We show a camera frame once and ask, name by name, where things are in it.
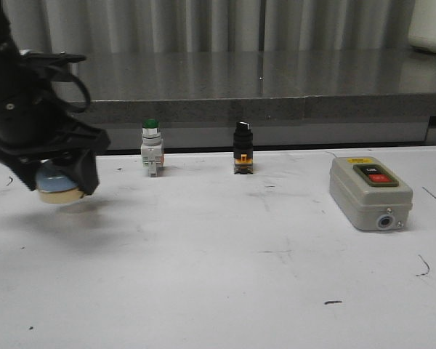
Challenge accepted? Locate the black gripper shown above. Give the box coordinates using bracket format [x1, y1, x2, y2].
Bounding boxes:
[0, 51, 110, 195]

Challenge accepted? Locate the blue and cream call bell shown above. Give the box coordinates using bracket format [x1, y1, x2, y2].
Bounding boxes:
[36, 161, 85, 204]

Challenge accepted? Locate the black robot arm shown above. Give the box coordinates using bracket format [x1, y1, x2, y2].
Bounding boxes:
[0, 1, 110, 196]

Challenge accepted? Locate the grey stone counter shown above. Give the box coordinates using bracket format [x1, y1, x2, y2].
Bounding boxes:
[70, 49, 436, 153]

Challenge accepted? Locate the white object on counter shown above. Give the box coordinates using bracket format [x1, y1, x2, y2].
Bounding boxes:
[408, 0, 436, 53]

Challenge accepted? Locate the green pushbutton switch white body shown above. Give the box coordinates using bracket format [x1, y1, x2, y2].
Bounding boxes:
[140, 119, 164, 177]

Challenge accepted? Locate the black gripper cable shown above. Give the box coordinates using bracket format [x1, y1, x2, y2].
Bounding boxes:
[39, 53, 92, 114]

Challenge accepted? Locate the black selector switch yellow base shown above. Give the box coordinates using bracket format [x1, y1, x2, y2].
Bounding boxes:
[233, 121, 254, 174]

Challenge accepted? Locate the grey on off switch box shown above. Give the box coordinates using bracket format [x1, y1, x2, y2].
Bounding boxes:
[329, 157, 413, 231]

